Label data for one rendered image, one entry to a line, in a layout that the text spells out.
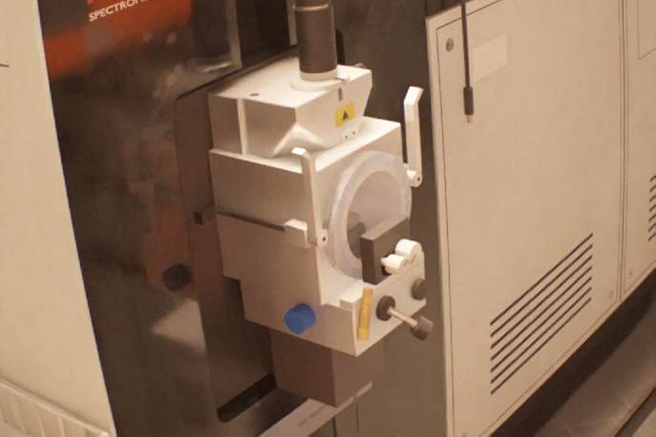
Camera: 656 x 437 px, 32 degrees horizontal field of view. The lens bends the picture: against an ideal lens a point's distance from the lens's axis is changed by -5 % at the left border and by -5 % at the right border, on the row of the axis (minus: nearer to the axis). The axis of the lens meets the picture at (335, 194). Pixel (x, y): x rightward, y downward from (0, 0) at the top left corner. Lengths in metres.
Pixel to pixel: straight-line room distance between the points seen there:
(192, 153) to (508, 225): 0.45
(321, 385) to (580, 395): 0.62
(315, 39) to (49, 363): 0.29
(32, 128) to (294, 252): 0.20
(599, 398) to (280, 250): 0.71
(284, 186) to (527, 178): 0.46
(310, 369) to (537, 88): 0.43
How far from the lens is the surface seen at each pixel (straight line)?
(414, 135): 0.84
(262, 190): 0.80
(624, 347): 1.55
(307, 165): 0.75
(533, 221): 1.23
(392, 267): 0.81
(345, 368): 0.88
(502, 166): 1.15
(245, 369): 0.91
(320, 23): 0.79
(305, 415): 0.97
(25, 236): 0.78
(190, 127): 0.81
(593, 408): 1.43
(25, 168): 0.75
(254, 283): 0.84
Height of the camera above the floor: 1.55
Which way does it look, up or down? 24 degrees down
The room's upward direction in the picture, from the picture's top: 5 degrees counter-clockwise
